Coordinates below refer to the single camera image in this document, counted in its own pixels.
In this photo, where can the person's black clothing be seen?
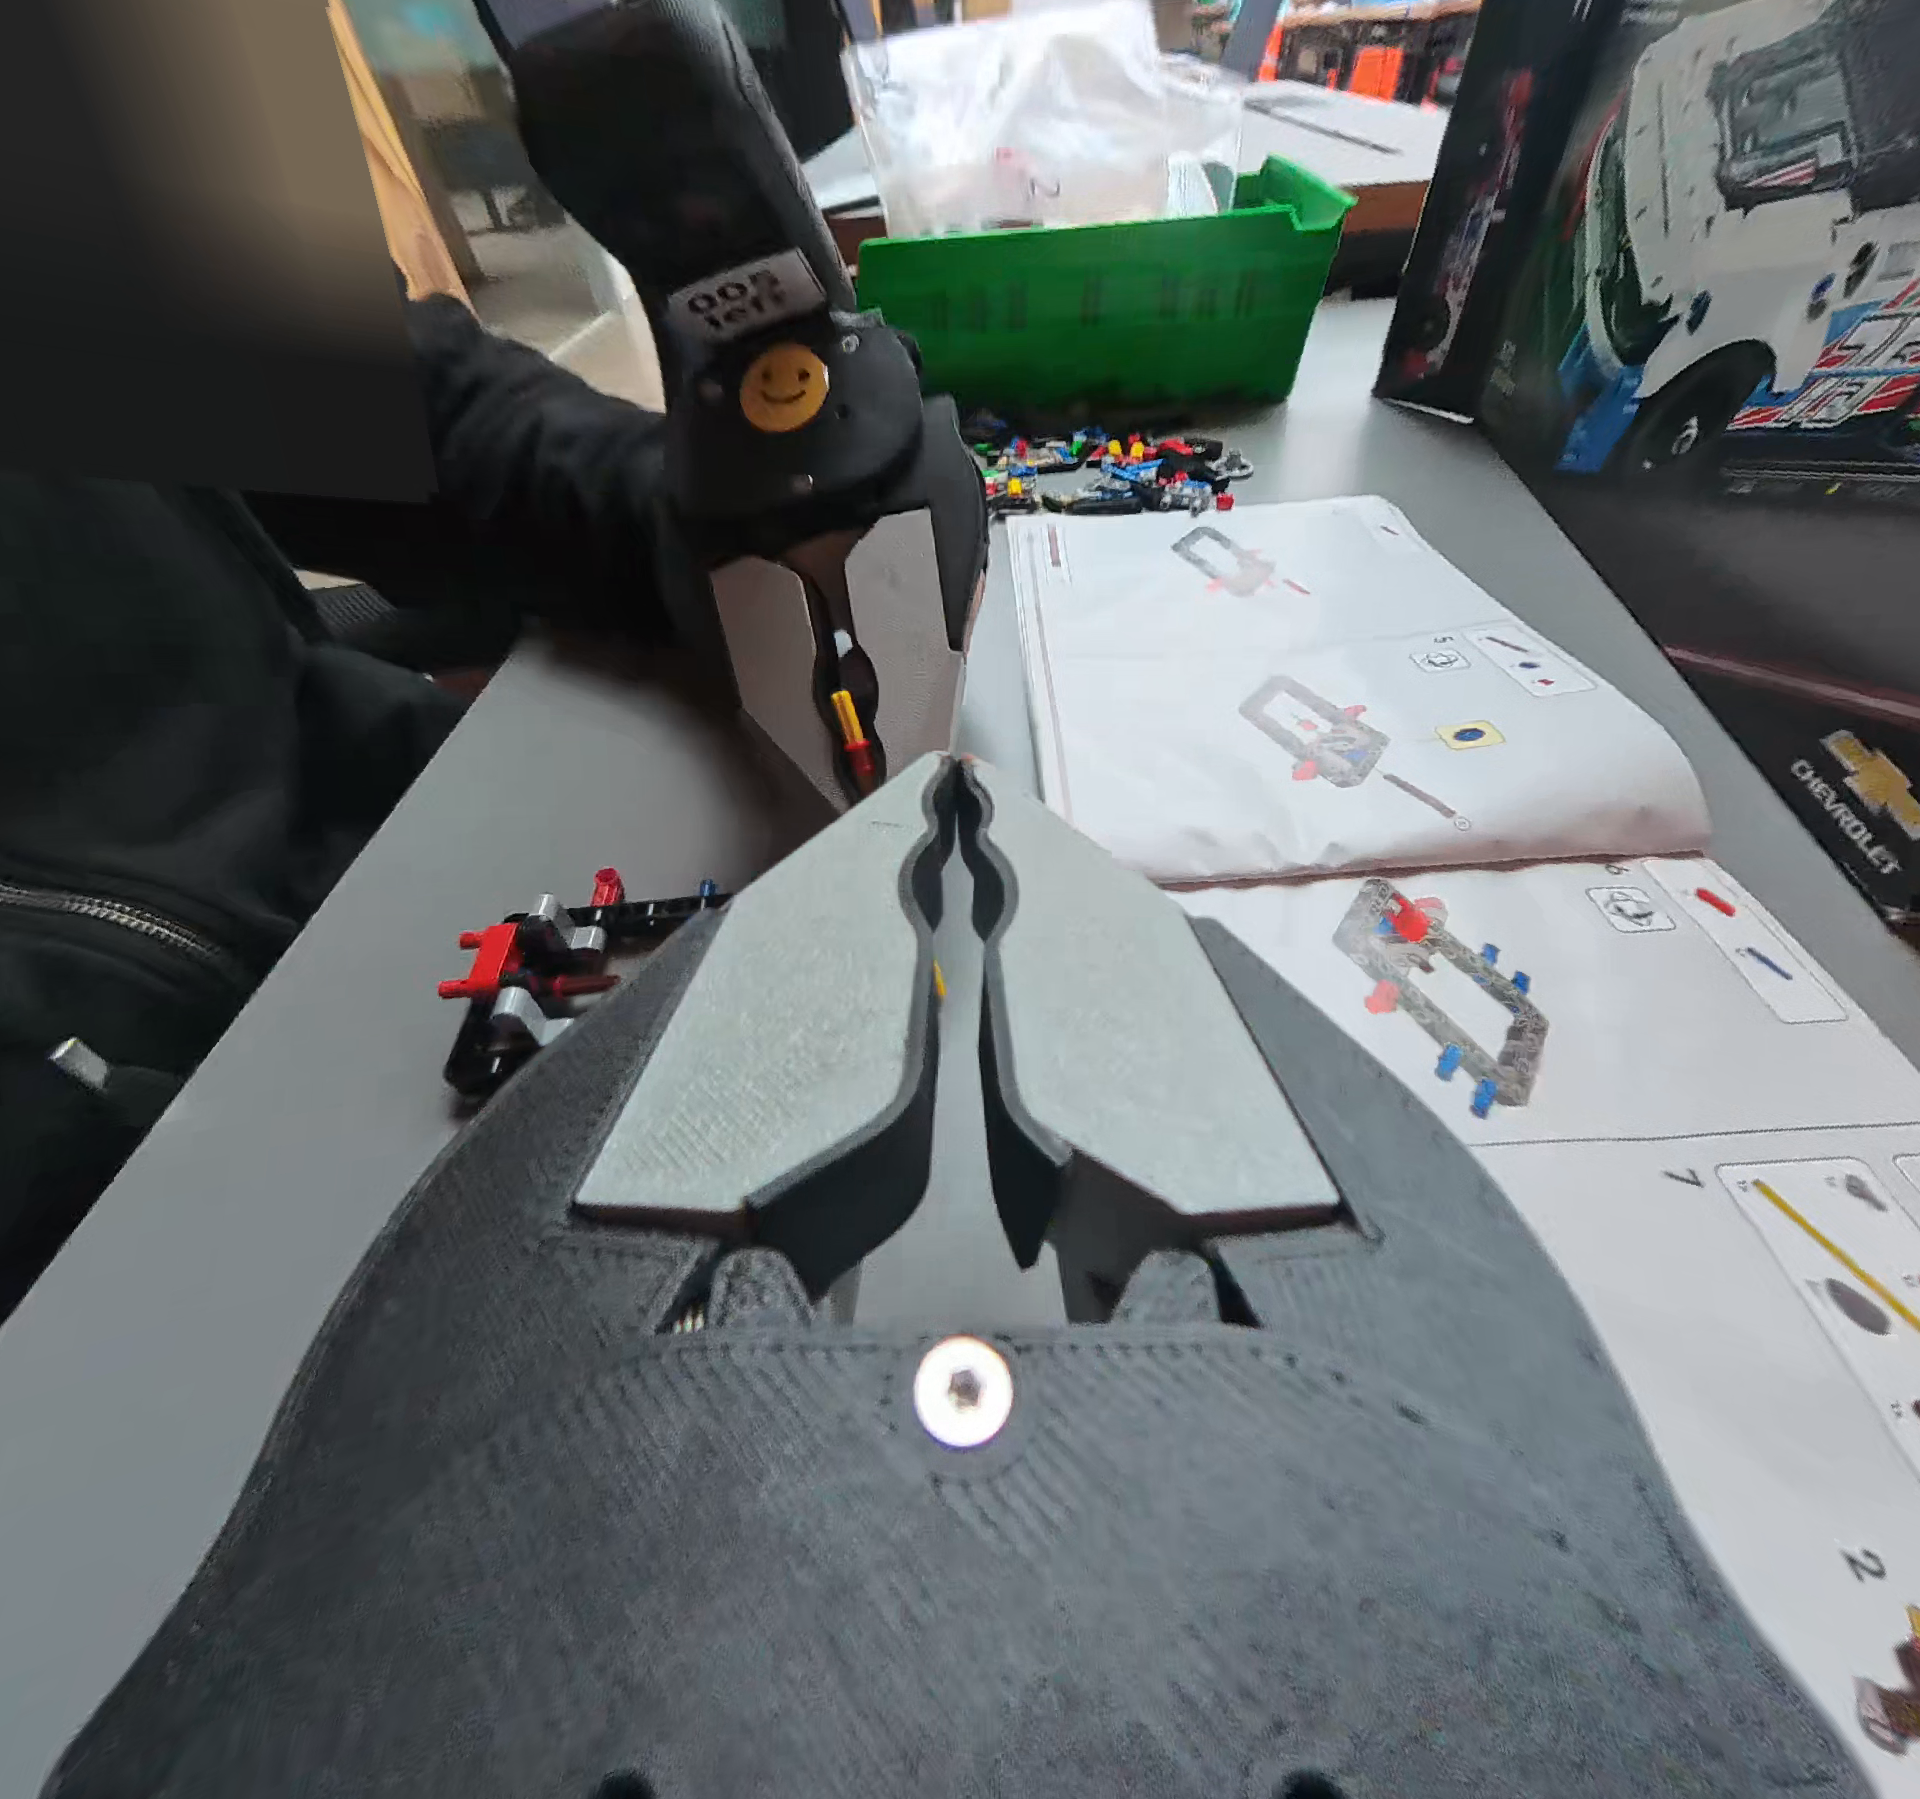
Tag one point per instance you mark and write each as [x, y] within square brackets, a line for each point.
[150, 673]

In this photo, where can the black lego frame assembly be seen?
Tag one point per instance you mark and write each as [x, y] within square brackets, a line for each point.
[510, 990]

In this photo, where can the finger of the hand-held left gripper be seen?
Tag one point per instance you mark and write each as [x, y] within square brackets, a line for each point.
[915, 629]
[764, 659]

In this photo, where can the small red lego bush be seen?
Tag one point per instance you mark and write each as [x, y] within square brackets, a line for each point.
[858, 757]

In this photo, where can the pile of loose lego pieces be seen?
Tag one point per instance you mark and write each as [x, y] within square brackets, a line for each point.
[1110, 464]

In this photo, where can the race car lego set box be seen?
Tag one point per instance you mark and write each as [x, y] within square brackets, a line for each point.
[1724, 329]

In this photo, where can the white lego instruction booklet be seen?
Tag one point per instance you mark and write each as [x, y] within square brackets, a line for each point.
[1351, 659]

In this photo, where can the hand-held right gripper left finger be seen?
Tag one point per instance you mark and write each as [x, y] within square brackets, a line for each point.
[780, 1050]

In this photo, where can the green plastic bin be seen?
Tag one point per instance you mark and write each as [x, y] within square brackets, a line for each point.
[1081, 315]

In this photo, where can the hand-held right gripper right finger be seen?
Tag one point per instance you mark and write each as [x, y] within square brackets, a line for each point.
[1156, 1065]

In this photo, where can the yellow lego axle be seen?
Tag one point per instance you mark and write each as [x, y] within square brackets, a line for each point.
[847, 718]

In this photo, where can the person's left forearm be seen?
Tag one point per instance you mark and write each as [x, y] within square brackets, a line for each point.
[540, 478]

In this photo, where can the wooden side table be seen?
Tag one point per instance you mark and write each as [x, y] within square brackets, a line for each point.
[1335, 133]

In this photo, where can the clear plastic bag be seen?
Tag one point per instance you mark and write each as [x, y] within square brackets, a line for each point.
[1035, 105]

